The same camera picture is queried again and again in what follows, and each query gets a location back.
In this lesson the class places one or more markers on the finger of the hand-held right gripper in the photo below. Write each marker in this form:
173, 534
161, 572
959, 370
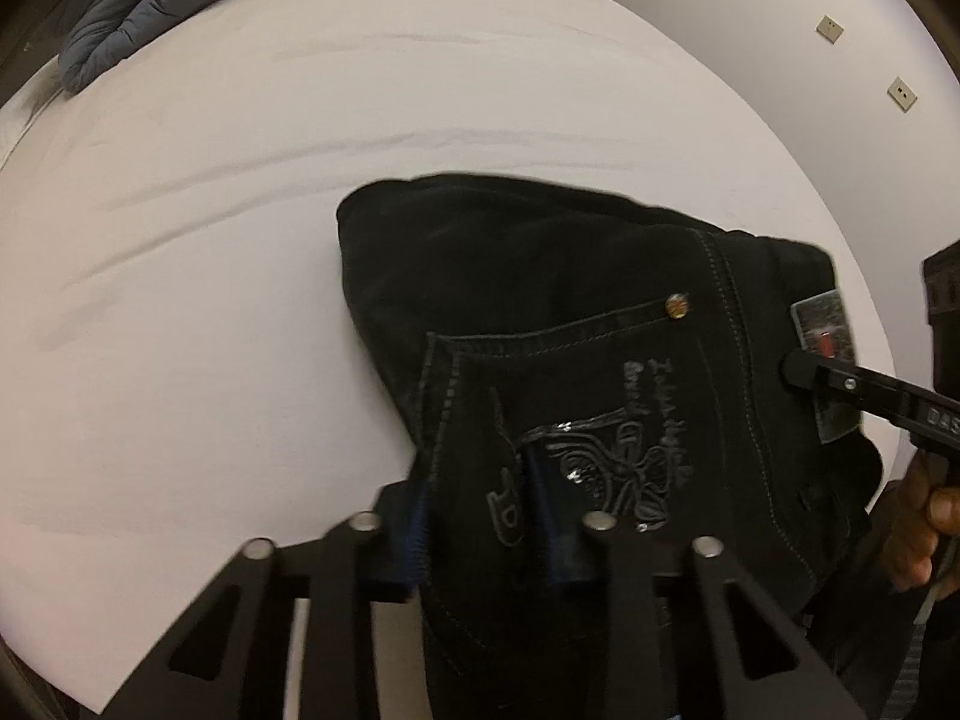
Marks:
847, 382

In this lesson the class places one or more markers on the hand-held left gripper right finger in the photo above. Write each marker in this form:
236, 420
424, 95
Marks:
559, 532

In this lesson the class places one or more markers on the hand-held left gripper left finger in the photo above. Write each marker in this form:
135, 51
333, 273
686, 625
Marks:
405, 540

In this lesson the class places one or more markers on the black pants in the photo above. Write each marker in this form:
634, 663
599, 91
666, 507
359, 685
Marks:
540, 277

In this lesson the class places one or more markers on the person's right hand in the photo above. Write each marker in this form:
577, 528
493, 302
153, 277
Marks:
907, 532

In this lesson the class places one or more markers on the person's dark trouser leg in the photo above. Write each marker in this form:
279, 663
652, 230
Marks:
862, 637

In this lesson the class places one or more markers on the blue-grey quilt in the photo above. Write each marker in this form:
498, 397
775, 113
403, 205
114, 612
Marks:
142, 0

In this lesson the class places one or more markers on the dark headboard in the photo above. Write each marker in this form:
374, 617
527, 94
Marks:
30, 0

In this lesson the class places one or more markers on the grey wall outlet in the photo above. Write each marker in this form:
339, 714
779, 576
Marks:
829, 28
902, 94

